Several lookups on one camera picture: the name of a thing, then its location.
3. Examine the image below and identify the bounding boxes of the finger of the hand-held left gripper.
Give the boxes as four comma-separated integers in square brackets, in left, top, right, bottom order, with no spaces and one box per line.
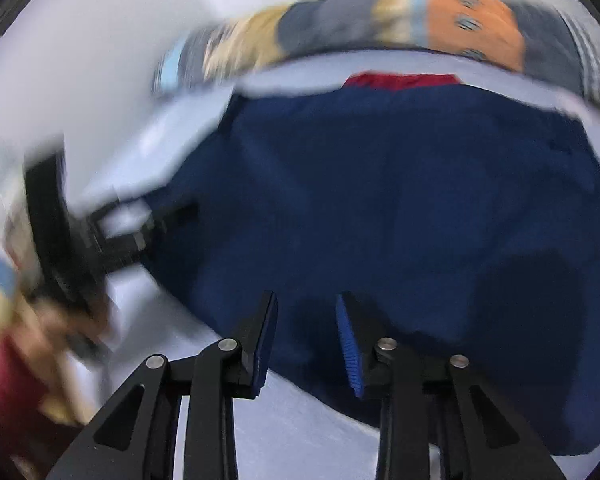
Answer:
[86,198,199,273]

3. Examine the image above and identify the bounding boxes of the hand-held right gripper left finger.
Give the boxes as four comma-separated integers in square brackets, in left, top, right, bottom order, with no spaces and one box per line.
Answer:
[45,290,279,480]

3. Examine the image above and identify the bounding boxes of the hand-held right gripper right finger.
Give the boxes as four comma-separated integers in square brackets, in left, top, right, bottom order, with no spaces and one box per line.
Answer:
[335,292,568,480]

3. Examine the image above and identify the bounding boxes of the navy blue jacket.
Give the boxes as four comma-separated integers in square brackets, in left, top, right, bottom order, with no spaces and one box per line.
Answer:
[145,72,600,456]

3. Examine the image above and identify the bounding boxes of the person's left hand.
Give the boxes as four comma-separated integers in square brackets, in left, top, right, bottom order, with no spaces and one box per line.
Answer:
[17,302,114,361]

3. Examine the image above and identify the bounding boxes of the patchwork quilt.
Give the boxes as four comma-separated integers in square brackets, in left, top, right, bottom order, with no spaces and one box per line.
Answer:
[152,0,600,123]

